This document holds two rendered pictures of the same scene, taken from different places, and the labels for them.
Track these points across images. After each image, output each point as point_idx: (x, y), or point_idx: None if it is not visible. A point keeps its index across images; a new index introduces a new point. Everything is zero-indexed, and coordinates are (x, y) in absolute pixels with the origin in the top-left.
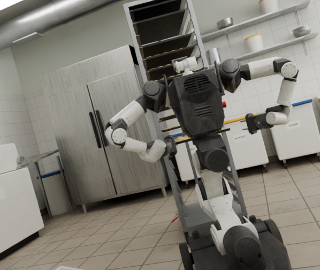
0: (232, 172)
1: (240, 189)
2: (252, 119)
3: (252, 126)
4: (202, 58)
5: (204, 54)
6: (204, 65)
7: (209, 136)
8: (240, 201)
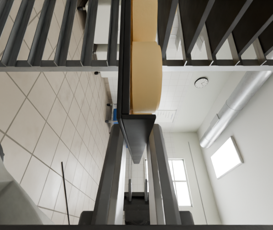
0: (44, 66)
1: (10, 70)
2: (145, 216)
3: (132, 214)
4: None
5: None
6: (269, 65)
7: None
8: None
